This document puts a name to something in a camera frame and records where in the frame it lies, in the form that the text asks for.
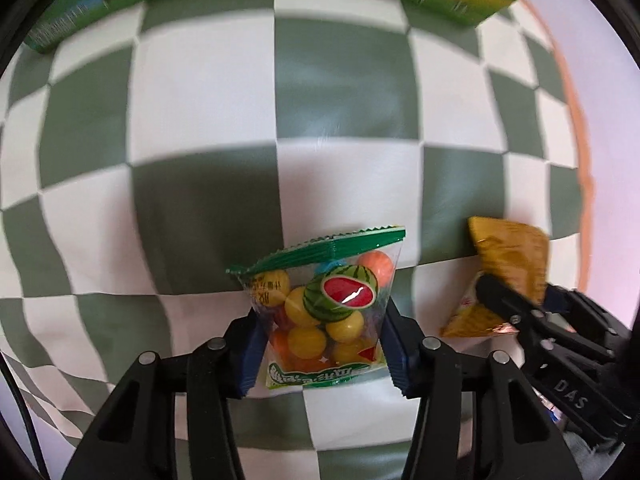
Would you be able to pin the green white checkered mat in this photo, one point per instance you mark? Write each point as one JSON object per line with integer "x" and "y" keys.
{"x": 200, "y": 160}

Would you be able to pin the golden yellow snack packet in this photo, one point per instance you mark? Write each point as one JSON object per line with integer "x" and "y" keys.
{"x": 510, "y": 255}

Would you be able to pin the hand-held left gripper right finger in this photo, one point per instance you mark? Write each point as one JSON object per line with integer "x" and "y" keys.
{"x": 397, "y": 355}

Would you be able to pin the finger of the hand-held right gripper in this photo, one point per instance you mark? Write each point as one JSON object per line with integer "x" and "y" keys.
{"x": 515, "y": 310}
{"x": 585, "y": 320}

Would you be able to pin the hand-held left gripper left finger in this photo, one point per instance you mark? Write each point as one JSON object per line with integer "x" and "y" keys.
{"x": 252, "y": 360}

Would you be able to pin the fruit candy bag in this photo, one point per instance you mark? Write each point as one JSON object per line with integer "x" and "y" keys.
{"x": 325, "y": 320}

